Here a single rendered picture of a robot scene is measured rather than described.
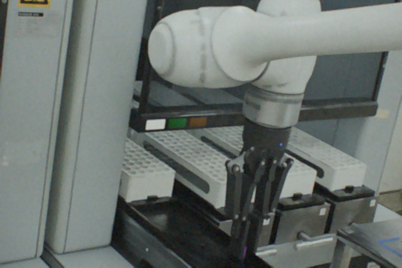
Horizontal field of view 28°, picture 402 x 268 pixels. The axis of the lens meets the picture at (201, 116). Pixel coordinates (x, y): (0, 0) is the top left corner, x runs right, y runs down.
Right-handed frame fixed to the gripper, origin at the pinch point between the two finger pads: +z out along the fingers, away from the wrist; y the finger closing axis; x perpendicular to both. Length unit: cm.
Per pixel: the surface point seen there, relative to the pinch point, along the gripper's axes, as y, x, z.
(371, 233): -28.3, 3.5, 2.4
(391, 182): -216, -131, 71
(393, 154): -212, -131, 56
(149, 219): 7.8, -16.6, 4.0
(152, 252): 11.3, -9.6, 6.2
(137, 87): -23, -71, -2
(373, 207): -46.8, -11.2, 6.4
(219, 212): -5.1, -13.2, 2.6
